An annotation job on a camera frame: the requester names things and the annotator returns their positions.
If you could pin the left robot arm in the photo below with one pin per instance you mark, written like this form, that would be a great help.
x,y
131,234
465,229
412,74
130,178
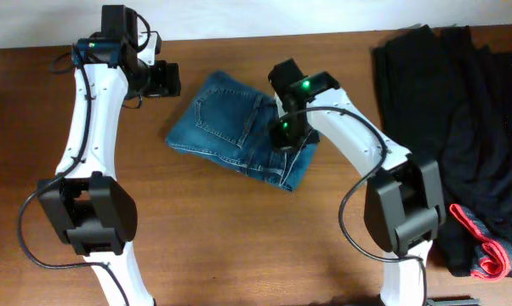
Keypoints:
x,y
88,209

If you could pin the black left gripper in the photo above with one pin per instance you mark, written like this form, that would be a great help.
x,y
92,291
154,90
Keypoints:
x,y
167,79

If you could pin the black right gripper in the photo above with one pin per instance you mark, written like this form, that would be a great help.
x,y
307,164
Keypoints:
x,y
284,135

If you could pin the black folded garment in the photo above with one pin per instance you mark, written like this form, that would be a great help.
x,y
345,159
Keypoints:
x,y
443,97

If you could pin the red and grey cloth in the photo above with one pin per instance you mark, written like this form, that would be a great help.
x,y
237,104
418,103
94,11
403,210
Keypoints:
x,y
493,254

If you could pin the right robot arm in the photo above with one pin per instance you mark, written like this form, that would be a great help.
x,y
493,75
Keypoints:
x,y
404,205

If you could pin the blue denim jeans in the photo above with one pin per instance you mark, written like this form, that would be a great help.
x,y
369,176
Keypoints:
x,y
226,123

